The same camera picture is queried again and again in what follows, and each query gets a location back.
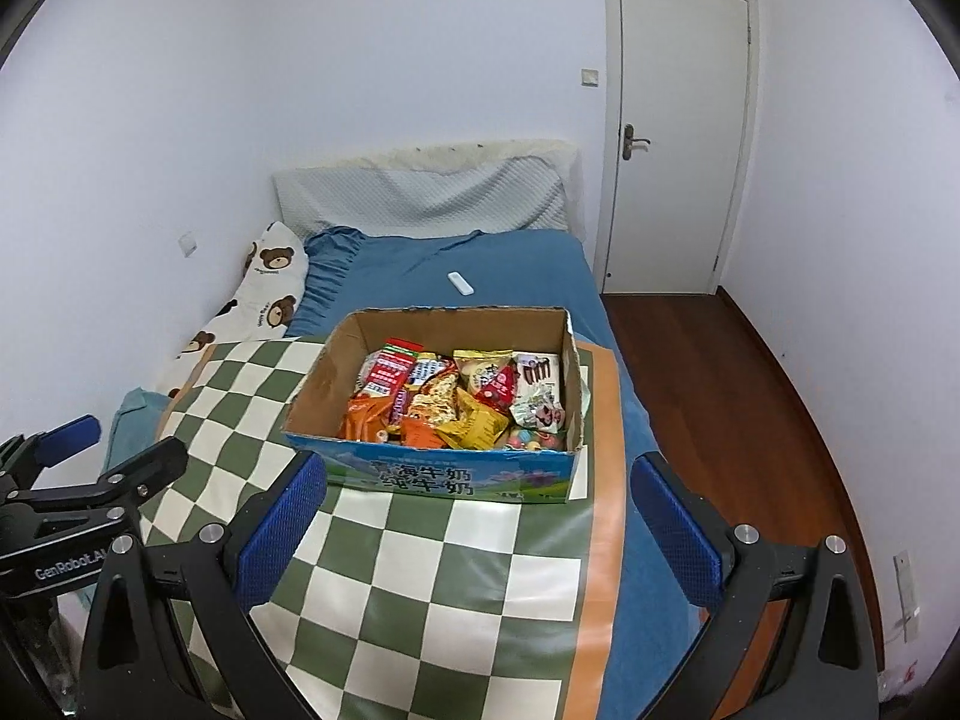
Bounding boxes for white door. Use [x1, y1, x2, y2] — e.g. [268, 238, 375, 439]
[592, 0, 760, 296]

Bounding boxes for cardboard box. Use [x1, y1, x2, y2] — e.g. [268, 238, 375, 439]
[281, 305, 593, 503]

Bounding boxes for blue bedsheet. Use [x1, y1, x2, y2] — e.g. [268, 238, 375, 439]
[285, 227, 610, 342]

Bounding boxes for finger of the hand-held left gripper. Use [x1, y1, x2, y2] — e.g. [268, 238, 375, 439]
[0, 412, 103, 496]
[7, 435, 190, 515]

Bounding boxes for green checkered mat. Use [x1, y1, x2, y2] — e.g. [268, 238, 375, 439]
[109, 337, 713, 698]
[139, 336, 627, 720]

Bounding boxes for white cookie packet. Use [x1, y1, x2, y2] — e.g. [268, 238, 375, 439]
[514, 352, 562, 392]

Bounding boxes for pile of mixed colourful packets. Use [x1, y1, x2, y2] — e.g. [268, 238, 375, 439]
[337, 337, 568, 453]

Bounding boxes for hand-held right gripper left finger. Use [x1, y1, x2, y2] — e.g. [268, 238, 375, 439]
[79, 454, 329, 720]

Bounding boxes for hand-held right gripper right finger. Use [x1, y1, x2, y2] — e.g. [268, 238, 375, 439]
[630, 452, 880, 720]

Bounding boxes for bear print pillow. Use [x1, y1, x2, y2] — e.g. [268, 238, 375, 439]
[157, 221, 312, 400]

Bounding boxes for white textured pillow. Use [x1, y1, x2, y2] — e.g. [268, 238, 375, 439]
[270, 139, 583, 241]

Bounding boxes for white wall socket with cable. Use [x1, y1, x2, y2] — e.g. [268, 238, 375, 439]
[885, 549, 921, 646]

